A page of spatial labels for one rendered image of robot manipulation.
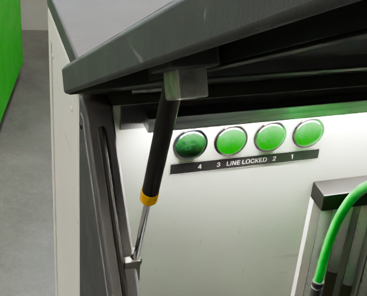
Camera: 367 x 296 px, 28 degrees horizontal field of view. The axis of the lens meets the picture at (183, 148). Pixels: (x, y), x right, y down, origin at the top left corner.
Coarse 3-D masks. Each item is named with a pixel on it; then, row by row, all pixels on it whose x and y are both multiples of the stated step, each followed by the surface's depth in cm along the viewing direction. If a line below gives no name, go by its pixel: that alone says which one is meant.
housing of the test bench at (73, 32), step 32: (64, 0) 112; (96, 0) 113; (128, 0) 114; (160, 0) 115; (64, 32) 103; (96, 32) 103; (64, 64) 106; (64, 96) 111; (64, 128) 114; (64, 160) 118; (64, 192) 122; (64, 224) 126; (64, 256) 130; (64, 288) 135
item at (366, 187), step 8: (360, 184) 97; (352, 192) 99; (360, 192) 97; (344, 200) 101; (352, 200) 100; (344, 208) 102; (336, 216) 104; (344, 216) 103; (336, 224) 105; (328, 232) 107; (336, 232) 106; (328, 240) 107; (328, 248) 108; (320, 256) 110; (328, 256) 109; (320, 264) 111; (320, 272) 111; (312, 280) 113; (320, 280) 112; (320, 288) 113
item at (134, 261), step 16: (160, 96) 63; (160, 112) 64; (176, 112) 64; (160, 128) 66; (160, 144) 68; (160, 160) 70; (144, 176) 74; (160, 176) 73; (144, 192) 76; (144, 208) 79; (144, 224) 82
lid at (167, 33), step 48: (192, 0) 42; (240, 0) 35; (288, 0) 30; (336, 0) 26; (96, 48) 72; (144, 48) 53; (192, 48) 43; (240, 48) 54; (288, 48) 46; (336, 48) 73; (192, 96) 56
